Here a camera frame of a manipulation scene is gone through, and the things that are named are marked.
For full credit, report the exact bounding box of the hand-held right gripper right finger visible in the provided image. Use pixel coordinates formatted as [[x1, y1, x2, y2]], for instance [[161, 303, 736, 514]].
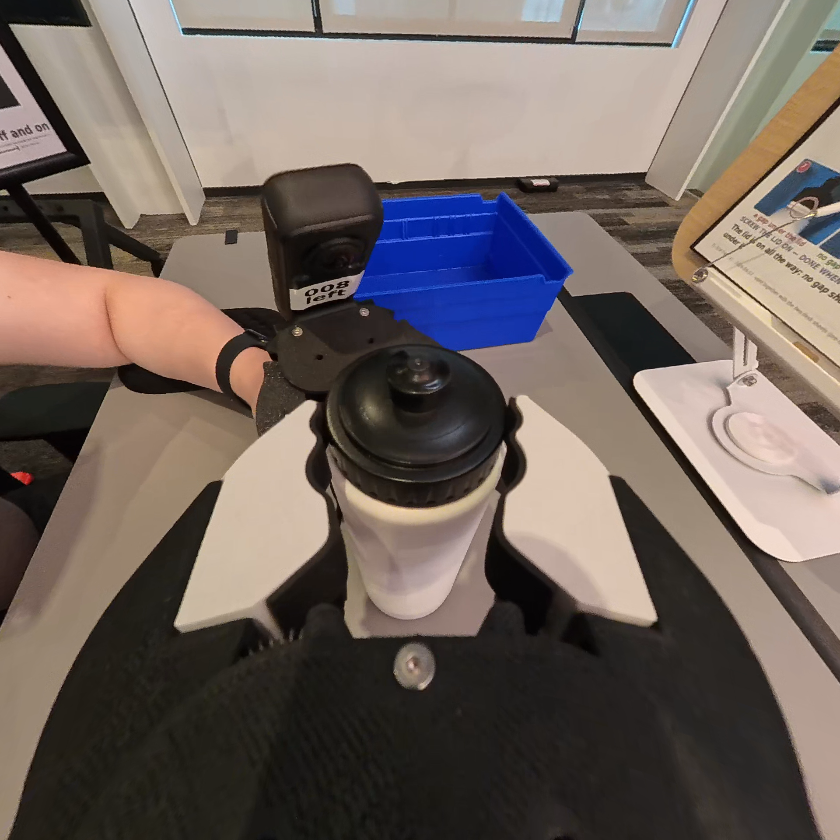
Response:
[[489, 395, 658, 631]]

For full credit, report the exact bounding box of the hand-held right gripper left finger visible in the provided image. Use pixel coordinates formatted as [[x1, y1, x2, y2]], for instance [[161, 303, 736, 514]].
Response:
[[174, 400, 347, 635]]

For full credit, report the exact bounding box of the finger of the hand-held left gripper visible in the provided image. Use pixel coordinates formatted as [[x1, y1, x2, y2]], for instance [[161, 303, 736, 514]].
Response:
[[341, 512, 371, 636]]

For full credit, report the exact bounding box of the white bottle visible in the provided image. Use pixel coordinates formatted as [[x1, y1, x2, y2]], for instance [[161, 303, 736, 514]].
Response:
[[331, 466, 506, 621]]

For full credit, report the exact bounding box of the black bottle lid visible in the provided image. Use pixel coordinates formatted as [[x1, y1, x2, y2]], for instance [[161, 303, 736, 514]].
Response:
[[325, 348, 509, 509]]

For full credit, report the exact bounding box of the blue plastic object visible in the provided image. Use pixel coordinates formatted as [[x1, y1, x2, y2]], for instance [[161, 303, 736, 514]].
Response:
[[354, 192, 573, 352]]

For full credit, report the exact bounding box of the person's left forearm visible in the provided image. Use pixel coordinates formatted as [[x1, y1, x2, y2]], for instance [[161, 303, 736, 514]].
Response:
[[0, 249, 244, 395]]

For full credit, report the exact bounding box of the person's left hand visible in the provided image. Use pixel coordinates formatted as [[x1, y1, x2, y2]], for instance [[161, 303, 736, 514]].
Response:
[[231, 350, 271, 416]]

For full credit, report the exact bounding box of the white sign stand base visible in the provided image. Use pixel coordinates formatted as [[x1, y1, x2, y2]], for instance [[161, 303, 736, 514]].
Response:
[[633, 266, 840, 563]]

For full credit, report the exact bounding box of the black wristband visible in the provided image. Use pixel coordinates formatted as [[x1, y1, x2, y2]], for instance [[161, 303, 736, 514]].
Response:
[[215, 330, 271, 398]]

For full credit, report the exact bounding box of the black wrist rest pad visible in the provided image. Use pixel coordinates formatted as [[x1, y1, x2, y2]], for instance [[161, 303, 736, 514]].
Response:
[[118, 305, 277, 395]]

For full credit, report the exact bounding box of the white framed window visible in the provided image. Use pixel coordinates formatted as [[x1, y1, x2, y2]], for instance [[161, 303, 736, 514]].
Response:
[[169, 0, 697, 48]]

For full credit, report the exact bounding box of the black office chair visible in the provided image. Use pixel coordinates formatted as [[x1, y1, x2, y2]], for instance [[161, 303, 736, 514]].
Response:
[[0, 381, 109, 460]]

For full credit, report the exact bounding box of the black sign holder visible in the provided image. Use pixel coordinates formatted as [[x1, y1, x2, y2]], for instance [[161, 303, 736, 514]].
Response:
[[0, 23, 165, 277]]

